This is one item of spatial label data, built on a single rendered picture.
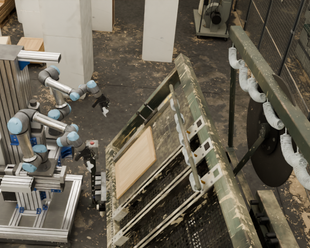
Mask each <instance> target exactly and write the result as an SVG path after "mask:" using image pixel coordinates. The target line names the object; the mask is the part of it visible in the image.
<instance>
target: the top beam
mask: <svg viewBox="0 0 310 248"><path fill-rule="evenodd" d="M174 62H175V65H176V69H177V72H178V75H179V78H180V81H181V84H182V87H183V90H184V93H185V96H186V100H187V103H188V106H189V109H190V112H191V116H192V119H193V122H194V123H195V121H196V120H197V119H198V118H199V117H200V116H202V117H203V120H204V123H205V125H204V126H203V127H202V128H201V129H200V130H199V131H198V132H197V134H198V137H199V141H200V144H201V145H202V144H203V143H204V142H205V141H206V140H207V139H208V138H210V139H211V142H212V145H213V149H212V150H211V151H210V152H209V153H208V154H207V155H205V159H206V163H207V166H208V169H209V171H210V170H211V169H212V168H213V167H214V166H215V165H217V164H218V163H219V165H220V167H221V170H222V173H223V176H222V177H221V178H220V179H219V180H218V181H216V182H215V183H214V187H215V190H216V193H217V197H218V200H219V203H220V206H221V210H222V213H223V216H224V219H225V222H226V225H227V228H228V231H229V235H230V238H231V241H232V244H233V247H234V248H262V245H261V243H260V240H259V238H258V236H257V233H256V230H255V228H254V225H253V223H252V220H251V217H250V215H249V212H248V209H247V207H246V204H245V202H244V199H243V197H242V194H241V191H240V189H239V186H238V184H237V181H236V179H235V176H234V173H233V171H232V168H231V166H230V163H229V160H228V158H227V155H226V153H225V150H224V148H223V145H222V142H221V140H220V137H219V135H218V132H217V129H216V127H215V124H214V121H213V119H212V116H211V114H210V111H209V109H208V106H207V103H206V101H205V99H204V96H203V94H202V91H201V88H200V86H199V83H198V81H197V78H196V76H195V73H194V70H193V68H192V65H191V63H190V60H189V58H188V57H186V56H185V55H183V54H182V53H180V54H179V55H178V56H177V58H176V59H175V60H174Z"/></svg>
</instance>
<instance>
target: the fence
mask: <svg viewBox="0 0 310 248"><path fill-rule="evenodd" d="M167 99H168V100H167V101H166V102H165V103H164V101H165V100H166V99H165V100H164V101H163V102H162V103H161V104H160V105H159V107H158V108H157V109H158V112H157V113H156V114H155V115H154V116H153V117H152V118H151V119H150V121H149V122H148V123H147V124H146V125H144V124H143V125H142V126H141V127H140V128H139V129H138V130H137V131H136V133H135V134H134V135H133V136H132V137H131V138H130V139H129V140H128V142H127V143H126V144H125V145H124V146H123V147H122V148H121V149H120V151H119V152H118V153H117V154H116V155H115V156H114V157H113V161H114V162H115V163H116V162H117V161H118V160H119V159H120V158H121V157H122V156H123V155H124V153H125V152H126V151H127V150H128V149H129V148H130V147H131V146H132V145H133V143H134V142H135V141H136V140H137V139H138V138H139V137H140V136H141V135H142V133H143V132H144V131H145V130H146V129H147V128H148V127H149V126H150V125H151V124H152V123H153V122H154V121H155V120H156V119H157V118H158V116H159V115H160V114H161V113H162V112H163V111H164V110H165V109H166V108H167V106H168V105H169V104H170V100H171V99H172V96H170V97H169V96H168V97H167Z"/></svg>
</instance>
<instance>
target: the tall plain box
mask: <svg viewBox="0 0 310 248"><path fill-rule="evenodd" d="M38 3H39V10H40V18H41V25H42V33H43V42H44V49H45V52H48V53H61V60H60V62H59V63H46V64H47V67H49V66H51V65H54V66H56V67H57V68H58V69H59V70H60V75H59V82H60V83H62V84H64V85H66V86H69V87H71V88H73V89H75V90H76V89H78V87H79V86H80V85H82V84H87V82H88V81H90V80H91V77H92V74H93V35H92V7H91V0H38Z"/></svg>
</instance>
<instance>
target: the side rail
mask: <svg viewBox="0 0 310 248"><path fill-rule="evenodd" d="M178 81H180V78H179V75H178V72H177V69H176V67H175V68H174V69H173V70H172V71H171V72H170V73H169V75H168V76H167V77H166V78H165V79H164V80H163V82H162V83H161V84H160V85H159V86H158V88H157V89H156V90H155V91H154V92H153V93H152V95H151V96H150V97H149V98H148V99H147V100H146V102H147V103H148V106H149V107H150V108H151V109H152V110H155V109H156V108H157V107H158V106H159V105H160V104H161V103H162V101H163V100H164V99H165V98H166V97H167V96H168V95H169V94H170V92H171V91H170V88H169V85H170V84H171V85H173V88H174V85H175V84H176V83H177V82H178ZM149 107H147V106H144V104H143V105H142V106H141V107H140V109H139V110H138V111H139V112H140V115H141V116H142V117H143V118H144V119H147V118H148V116H149V115H150V114H151V113H152V112H153V111H152V110H151V109H150V108H149ZM141 116H139V115H136V113H135V114H134V116H133V117H132V118H131V119H130V120H129V121H128V123H127V124H126V125H125V126H124V127H123V128H122V130H121V131H120V132H119V133H118V134H117V135H116V137H115V138H114V139H113V140H112V145H114V146H116V147H118V148H121V147H122V146H123V145H124V144H125V143H126V142H127V141H128V139H129V138H130V137H131V136H132V135H133V134H134V133H133V132H134V130H135V129H136V128H137V127H139V126H140V125H142V124H143V122H144V121H145V120H144V119H143V118H142V117H141Z"/></svg>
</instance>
